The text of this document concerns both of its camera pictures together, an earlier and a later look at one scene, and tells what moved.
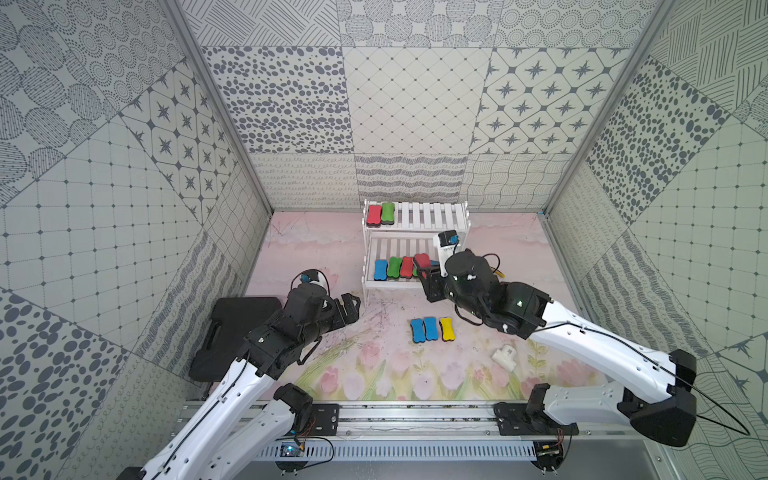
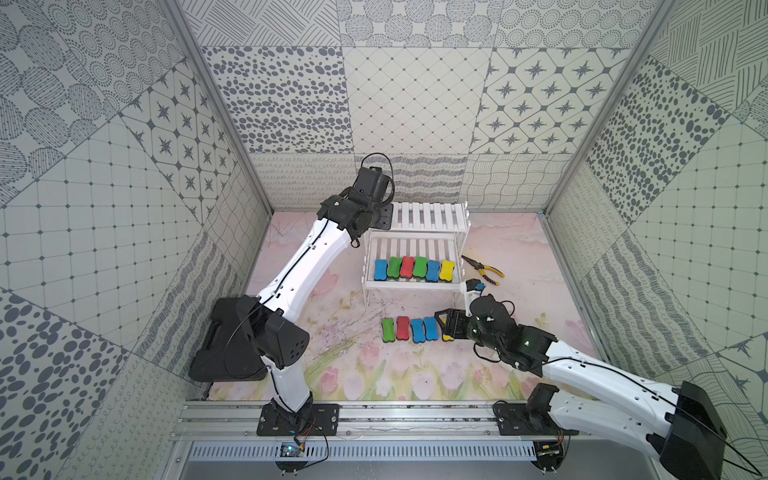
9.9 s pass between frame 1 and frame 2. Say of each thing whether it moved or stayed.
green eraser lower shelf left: stayed
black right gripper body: moved
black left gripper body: moved
